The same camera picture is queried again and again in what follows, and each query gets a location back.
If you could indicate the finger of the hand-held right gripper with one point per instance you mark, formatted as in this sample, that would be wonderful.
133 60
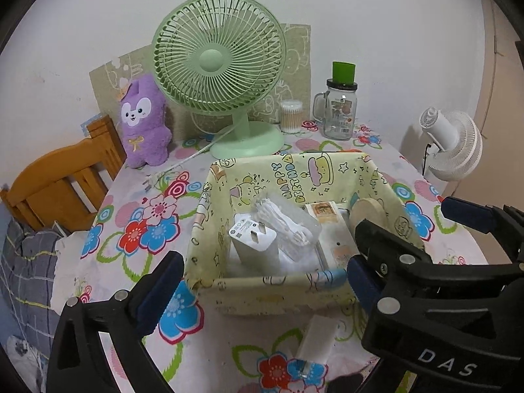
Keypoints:
409 282
466 215

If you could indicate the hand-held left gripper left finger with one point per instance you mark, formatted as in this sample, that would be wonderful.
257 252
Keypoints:
159 290

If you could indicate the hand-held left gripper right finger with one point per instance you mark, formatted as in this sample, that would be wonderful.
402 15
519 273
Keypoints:
360 284

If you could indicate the white power charger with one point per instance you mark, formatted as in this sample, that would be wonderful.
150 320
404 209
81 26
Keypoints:
254 245
317 337

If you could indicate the round wooden cartoon ornament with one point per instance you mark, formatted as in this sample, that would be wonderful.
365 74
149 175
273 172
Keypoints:
366 213

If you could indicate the small box with brown label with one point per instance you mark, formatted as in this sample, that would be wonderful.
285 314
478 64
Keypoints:
323 212

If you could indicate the yellow cartoon print box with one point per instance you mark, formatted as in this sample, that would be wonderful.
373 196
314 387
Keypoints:
262 290

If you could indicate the white flat box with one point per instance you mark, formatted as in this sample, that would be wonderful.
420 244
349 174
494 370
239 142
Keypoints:
327 254

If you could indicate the white standing fan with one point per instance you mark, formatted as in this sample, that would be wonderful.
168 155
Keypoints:
454 147

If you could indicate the beige door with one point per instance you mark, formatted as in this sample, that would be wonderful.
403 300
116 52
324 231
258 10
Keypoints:
503 90

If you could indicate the grey plaid bedding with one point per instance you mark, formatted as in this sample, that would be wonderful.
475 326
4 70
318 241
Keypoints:
24 266

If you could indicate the white printed cloth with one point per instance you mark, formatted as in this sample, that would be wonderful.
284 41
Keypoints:
24 356

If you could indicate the wooden chair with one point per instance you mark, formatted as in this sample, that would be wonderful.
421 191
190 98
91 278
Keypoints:
49 180

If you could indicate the purple plush toy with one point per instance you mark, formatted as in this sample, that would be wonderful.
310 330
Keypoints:
143 131

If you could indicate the glass jar with green lid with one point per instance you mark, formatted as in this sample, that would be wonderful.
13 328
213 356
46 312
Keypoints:
339 114

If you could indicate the clear cotton swab container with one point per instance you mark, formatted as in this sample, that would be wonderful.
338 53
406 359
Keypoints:
291 118

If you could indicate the green desk fan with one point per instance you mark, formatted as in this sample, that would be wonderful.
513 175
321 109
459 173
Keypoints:
213 61

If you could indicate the beige cartoon print board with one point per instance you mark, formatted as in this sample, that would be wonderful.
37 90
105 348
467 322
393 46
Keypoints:
294 49

